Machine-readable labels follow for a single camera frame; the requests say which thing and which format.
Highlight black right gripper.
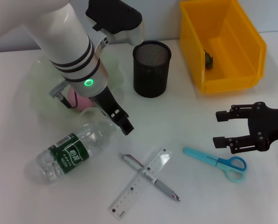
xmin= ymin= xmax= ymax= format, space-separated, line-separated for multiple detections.
xmin=212 ymin=101 xmax=278 ymax=155

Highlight pink toy peach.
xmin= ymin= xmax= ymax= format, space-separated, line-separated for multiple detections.
xmin=67 ymin=88 xmax=94 ymax=113

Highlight green plastic wrapper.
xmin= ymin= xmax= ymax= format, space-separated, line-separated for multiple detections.
xmin=203 ymin=49 xmax=215 ymax=70

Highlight transparent plastic ruler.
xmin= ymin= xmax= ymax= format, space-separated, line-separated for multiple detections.
xmin=108 ymin=147 xmax=173 ymax=221

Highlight pale green glass fruit plate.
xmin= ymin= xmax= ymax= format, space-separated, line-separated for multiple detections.
xmin=26 ymin=45 xmax=126 ymax=123

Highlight black mesh pen holder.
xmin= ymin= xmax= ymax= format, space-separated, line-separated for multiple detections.
xmin=132 ymin=41 xmax=172 ymax=98

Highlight clear green-label water bottle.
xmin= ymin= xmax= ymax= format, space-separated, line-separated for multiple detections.
xmin=27 ymin=118 xmax=117 ymax=185

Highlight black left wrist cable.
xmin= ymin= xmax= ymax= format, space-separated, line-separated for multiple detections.
xmin=50 ymin=80 xmax=78 ymax=110

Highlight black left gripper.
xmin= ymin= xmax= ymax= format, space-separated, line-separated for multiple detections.
xmin=90 ymin=86 xmax=135 ymax=136

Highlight yellow plastic bin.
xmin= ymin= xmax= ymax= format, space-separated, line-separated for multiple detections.
xmin=178 ymin=0 xmax=268 ymax=95

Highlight clear grey ballpoint pen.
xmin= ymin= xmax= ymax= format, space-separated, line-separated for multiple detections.
xmin=119 ymin=153 xmax=182 ymax=202

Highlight blue capped scissors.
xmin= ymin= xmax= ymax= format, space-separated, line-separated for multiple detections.
xmin=182 ymin=147 xmax=248 ymax=183

